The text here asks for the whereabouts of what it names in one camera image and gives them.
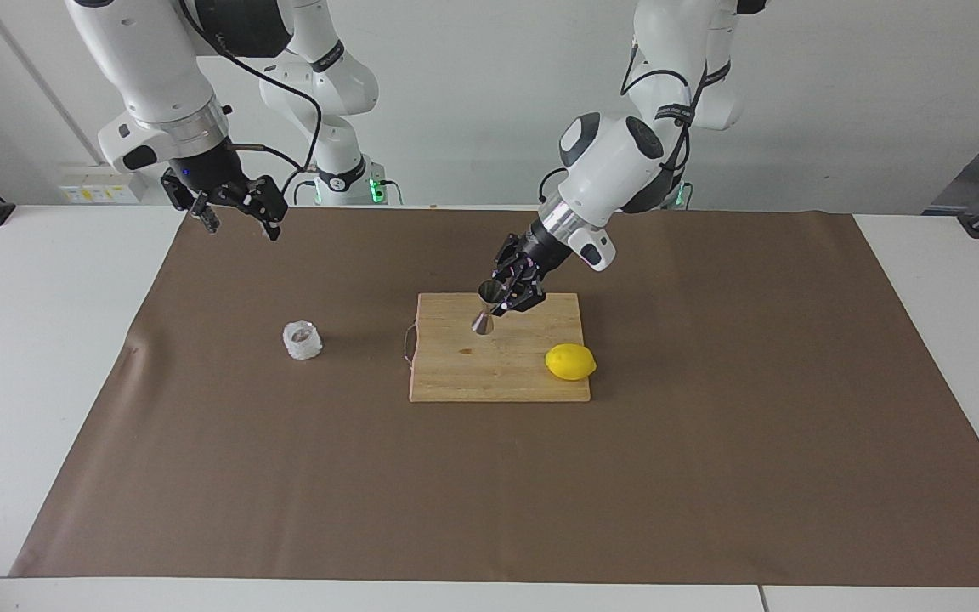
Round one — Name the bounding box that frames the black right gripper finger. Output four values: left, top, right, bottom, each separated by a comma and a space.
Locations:
191, 192, 220, 236
230, 175, 290, 242

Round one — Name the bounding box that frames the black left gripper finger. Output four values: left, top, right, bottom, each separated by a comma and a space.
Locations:
498, 285, 550, 318
492, 234, 533, 290

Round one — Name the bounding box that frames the steel double jigger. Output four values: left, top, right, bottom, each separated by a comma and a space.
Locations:
471, 280, 509, 334

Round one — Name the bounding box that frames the clear textured glass cup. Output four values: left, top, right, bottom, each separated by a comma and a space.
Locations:
282, 320, 324, 361

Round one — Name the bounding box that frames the yellow lemon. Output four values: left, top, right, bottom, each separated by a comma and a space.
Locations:
545, 343, 598, 382

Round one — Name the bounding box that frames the wooden cutting board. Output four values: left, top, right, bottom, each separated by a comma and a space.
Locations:
402, 292, 591, 403

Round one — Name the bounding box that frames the brown paper table mat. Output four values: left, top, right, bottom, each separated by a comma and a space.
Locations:
9, 207, 979, 587

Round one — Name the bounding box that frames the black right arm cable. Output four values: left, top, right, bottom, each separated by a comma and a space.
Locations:
179, 0, 323, 196

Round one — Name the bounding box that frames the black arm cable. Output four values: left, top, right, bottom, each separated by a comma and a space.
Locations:
179, 0, 323, 196
620, 38, 696, 205

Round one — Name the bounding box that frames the white wall socket strip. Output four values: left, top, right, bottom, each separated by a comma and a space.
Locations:
59, 173, 140, 206

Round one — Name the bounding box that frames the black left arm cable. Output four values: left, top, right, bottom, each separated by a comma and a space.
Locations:
620, 38, 696, 205

